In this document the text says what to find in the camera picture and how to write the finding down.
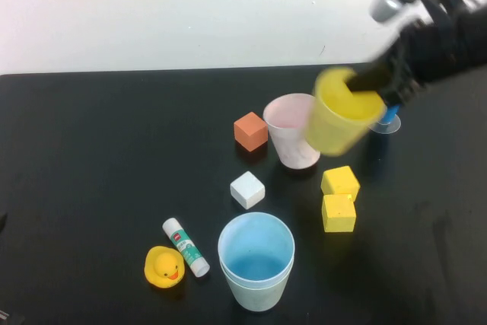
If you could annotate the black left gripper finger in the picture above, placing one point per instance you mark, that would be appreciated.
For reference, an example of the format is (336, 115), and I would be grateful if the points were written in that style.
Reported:
(2, 222)

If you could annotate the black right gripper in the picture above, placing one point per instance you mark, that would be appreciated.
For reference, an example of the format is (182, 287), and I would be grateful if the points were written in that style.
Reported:
(407, 66)

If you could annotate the yellow plastic cup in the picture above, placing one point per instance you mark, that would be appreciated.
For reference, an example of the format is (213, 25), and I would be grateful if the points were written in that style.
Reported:
(338, 127)

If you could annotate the pink plastic cup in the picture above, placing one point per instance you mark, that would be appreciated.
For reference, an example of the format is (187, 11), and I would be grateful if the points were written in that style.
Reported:
(289, 146)

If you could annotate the blue plastic cup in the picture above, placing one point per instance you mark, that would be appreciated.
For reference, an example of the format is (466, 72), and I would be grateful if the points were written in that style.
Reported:
(256, 252)

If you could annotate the green plastic cup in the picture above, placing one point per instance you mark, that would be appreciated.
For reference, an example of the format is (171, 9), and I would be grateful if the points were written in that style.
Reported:
(255, 296)

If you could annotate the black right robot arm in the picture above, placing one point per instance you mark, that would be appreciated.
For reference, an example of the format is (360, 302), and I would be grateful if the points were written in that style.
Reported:
(456, 43)

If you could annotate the blue cone glass clear base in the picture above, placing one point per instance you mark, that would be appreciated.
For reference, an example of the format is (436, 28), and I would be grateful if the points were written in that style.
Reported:
(388, 121)

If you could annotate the yellow cube block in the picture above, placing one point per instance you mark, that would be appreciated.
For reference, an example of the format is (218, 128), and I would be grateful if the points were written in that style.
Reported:
(340, 180)
(338, 214)

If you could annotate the orange cube block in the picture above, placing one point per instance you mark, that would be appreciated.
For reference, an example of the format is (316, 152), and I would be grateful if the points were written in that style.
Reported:
(251, 131)

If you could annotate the white cube block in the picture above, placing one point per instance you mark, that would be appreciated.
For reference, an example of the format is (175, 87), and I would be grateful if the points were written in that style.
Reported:
(247, 190)

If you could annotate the yellow rubber duck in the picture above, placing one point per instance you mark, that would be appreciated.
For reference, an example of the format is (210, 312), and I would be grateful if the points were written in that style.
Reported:
(163, 266)

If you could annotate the white green glue stick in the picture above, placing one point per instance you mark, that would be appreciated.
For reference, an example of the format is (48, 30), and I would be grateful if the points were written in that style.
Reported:
(186, 247)

